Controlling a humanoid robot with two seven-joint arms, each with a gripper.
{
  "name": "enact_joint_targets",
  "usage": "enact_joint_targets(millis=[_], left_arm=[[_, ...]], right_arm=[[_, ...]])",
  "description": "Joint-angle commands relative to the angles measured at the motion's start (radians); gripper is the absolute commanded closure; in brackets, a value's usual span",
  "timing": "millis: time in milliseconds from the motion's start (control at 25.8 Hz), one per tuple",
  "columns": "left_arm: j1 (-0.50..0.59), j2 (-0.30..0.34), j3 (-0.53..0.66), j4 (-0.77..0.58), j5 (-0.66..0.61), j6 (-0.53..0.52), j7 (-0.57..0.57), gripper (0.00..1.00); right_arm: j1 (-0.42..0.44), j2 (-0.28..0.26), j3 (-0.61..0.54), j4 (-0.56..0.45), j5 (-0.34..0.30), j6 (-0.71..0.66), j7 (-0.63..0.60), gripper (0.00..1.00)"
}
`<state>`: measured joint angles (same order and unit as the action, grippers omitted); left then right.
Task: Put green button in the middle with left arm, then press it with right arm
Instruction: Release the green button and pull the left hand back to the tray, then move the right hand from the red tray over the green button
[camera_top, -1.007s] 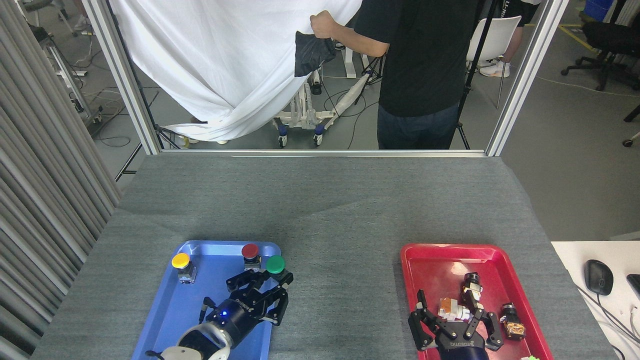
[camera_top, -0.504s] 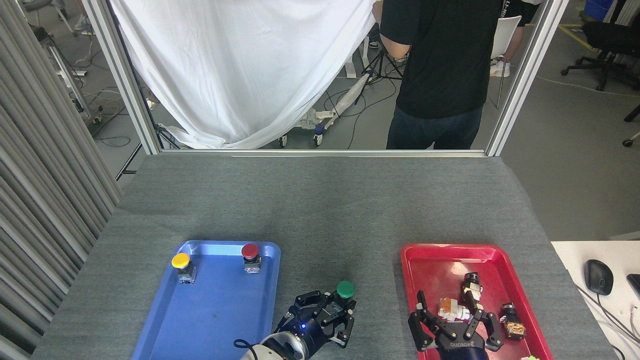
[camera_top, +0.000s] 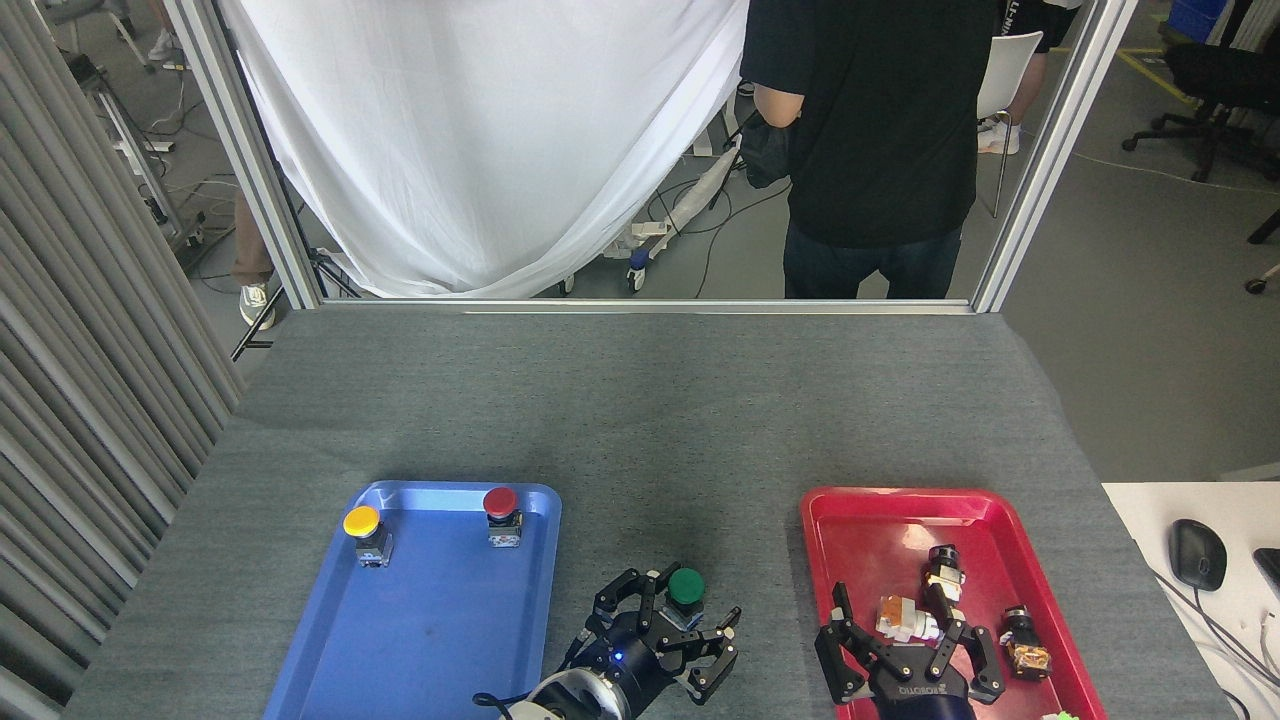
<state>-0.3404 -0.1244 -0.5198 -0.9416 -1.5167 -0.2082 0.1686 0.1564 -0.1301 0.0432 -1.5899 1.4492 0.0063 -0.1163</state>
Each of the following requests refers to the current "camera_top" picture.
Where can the blue plastic tray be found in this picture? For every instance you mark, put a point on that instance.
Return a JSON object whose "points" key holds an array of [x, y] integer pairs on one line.
{"points": [[430, 620]]}

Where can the silver aluminium crossbar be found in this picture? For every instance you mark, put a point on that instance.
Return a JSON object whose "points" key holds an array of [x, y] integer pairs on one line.
{"points": [[650, 306]]}

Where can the person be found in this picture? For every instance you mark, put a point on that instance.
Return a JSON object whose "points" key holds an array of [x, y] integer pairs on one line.
{"points": [[1040, 20], [880, 120], [250, 255]]}

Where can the red plastic tray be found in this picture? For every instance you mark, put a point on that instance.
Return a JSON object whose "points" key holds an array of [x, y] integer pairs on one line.
{"points": [[880, 540]]}

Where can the black tripod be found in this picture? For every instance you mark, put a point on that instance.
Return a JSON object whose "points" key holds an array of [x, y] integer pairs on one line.
{"points": [[325, 275]]}

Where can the white plastic chair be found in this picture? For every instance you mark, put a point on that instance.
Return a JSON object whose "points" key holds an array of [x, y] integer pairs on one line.
{"points": [[1010, 75]]}

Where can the green push button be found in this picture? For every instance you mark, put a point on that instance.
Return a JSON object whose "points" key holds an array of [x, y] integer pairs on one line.
{"points": [[686, 585]]}

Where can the black keyboard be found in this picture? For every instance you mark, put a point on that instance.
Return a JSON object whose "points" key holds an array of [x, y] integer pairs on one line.
{"points": [[1270, 572]]}

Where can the white desk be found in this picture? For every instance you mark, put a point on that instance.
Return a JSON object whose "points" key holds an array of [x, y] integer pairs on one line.
{"points": [[1150, 520]]}

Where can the yellow push button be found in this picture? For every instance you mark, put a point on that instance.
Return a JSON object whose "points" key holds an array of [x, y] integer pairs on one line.
{"points": [[362, 521]]}

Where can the grey ribbed curtain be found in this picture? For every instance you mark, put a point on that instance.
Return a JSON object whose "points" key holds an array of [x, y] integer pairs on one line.
{"points": [[90, 350]]}

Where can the black computer mouse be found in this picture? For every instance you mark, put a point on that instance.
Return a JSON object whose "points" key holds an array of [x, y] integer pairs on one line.
{"points": [[1198, 553]]}

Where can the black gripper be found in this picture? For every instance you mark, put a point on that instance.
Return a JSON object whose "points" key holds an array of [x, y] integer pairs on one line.
{"points": [[920, 700], [630, 665]]}

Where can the white stand on wheels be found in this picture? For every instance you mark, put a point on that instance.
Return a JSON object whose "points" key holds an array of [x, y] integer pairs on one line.
{"points": [[650, 235]]}

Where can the black and white selector switch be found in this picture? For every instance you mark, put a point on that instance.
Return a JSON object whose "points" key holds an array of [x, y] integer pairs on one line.
{"points": [[944, 575]]}

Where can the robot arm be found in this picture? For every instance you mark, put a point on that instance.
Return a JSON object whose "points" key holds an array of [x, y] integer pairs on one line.
{"points": [[570, 700]]}

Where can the black switch with orange base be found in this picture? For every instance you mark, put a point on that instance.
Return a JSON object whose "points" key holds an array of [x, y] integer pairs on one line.
{"points": [[1025, 650]]}

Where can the white and orange switch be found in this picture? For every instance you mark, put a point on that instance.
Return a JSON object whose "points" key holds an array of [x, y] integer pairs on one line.
{"points": [[905, 620]]}

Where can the white cloth sheet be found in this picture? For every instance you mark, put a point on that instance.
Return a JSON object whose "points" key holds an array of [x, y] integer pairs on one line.
{"points": [[480, 140]]}

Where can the silver aluminium post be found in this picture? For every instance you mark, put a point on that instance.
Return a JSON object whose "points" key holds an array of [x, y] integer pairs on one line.
{"points": [[1050, 160], [250, 160]]}

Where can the black office chair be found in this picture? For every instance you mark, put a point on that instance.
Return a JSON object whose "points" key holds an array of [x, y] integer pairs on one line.
{"points": [[1215, 75]]}

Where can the red push button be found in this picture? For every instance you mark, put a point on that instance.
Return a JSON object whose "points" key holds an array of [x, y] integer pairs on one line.
{"points": [[500, 501]]}

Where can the blue plastic bin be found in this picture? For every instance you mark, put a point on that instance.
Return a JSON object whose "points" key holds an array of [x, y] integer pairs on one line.
{"points": [[1195, 18]]}

